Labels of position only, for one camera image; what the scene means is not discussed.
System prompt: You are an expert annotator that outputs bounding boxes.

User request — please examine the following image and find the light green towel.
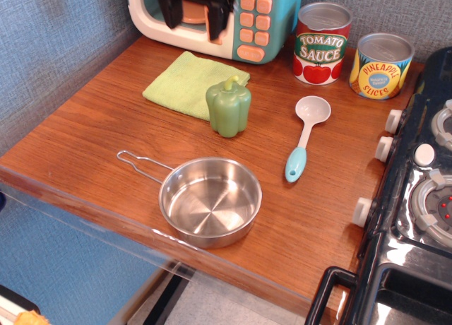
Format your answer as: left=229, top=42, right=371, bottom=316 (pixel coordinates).
left=142, top=51, right=251, bottom=121

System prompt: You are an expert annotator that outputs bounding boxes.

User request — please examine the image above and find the pineapple slices can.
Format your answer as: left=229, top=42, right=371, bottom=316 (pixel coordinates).
left=349, top=32, right=415, bottom=100

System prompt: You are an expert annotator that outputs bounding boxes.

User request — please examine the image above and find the tomato sauce can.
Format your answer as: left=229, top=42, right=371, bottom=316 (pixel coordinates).
left=292, top=2, right=352, bottom=85

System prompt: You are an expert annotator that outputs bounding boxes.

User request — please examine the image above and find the black toy stove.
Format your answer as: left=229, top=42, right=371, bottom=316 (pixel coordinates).
left=339, top=47, right=451, bottom=324

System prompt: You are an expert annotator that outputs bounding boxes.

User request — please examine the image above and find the black oven door handle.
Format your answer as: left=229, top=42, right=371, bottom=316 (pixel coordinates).
left=305, top=266, right=358, bottom=325

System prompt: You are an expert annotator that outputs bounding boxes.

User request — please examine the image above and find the teal toy microwave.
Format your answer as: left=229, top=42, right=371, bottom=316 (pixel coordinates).
left=128, top=0, right=302, bottom=64

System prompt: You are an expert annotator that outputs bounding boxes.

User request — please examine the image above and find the small stainless steel pan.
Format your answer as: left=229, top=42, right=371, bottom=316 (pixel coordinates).
left=117, top=150, right=263, bottom=249

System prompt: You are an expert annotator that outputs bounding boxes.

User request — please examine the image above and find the green toy bell pepper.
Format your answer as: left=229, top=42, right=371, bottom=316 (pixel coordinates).
left=206, top=76, right=251, bottom=138

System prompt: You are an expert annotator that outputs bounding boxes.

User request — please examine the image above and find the white stove knob upper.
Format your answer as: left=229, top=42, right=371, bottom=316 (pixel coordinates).
left=385, top=110, right=403, bottom=134

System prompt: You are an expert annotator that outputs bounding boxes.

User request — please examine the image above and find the white stove knob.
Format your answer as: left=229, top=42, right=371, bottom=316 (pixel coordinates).
left=374, top=136, right=393, bottom=163
left=385, top=110, right=403, bottom=134
left=352, top=197, right=373, bottom=228

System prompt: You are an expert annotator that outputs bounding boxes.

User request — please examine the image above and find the grey stove burner rear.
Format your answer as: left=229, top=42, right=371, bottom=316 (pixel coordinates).
left=431, top=100, right=452, bottom=151

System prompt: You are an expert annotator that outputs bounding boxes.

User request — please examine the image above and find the white round stove button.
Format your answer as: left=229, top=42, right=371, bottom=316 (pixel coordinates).
left=414, top=143, right=435, bottom=167

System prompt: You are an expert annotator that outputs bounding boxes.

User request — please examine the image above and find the white stove knob middle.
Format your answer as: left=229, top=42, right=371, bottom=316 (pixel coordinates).
left=374, top=136, right=393, bottom=163

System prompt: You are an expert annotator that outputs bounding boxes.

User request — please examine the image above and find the grey stove burner front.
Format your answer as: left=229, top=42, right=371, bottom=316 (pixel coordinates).
left=410, top=169, right=451, bottom=248

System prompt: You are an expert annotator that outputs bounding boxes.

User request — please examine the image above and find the grey stove burner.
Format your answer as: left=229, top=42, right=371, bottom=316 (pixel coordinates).
left=410, top=169, right=451, bottom=248
left=431, top=100, right=452, bottom=151

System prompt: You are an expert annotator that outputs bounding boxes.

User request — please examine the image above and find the white stove knob lower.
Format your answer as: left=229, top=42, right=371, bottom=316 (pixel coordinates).
left=352, top=197, right=373, bottom=228

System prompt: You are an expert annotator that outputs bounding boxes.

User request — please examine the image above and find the white spoon teal handle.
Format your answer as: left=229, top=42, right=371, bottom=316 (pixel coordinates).
left=285, top=95, right=331, bottom=183

